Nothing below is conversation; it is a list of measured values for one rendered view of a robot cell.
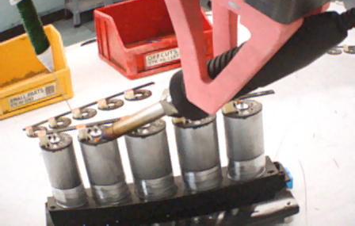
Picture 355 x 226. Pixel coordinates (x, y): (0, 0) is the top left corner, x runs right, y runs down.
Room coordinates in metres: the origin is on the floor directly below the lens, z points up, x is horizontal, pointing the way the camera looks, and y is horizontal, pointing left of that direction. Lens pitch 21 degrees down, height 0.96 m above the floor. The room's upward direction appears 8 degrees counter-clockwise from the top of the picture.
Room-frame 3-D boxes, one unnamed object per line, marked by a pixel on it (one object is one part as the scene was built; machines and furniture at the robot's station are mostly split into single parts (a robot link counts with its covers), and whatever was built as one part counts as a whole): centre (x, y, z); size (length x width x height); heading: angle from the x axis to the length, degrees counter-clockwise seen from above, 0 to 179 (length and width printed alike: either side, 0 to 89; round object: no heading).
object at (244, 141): (0.37, -0.04, 0.79); 0.02 x 0.02 x 0.05
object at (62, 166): (0.36, 0.08, 0.79); 0.02 x 0.02 x 0.05
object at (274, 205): (0.35, 0.02, 0.76); 0.16 x 0.07 x 0.01; 96
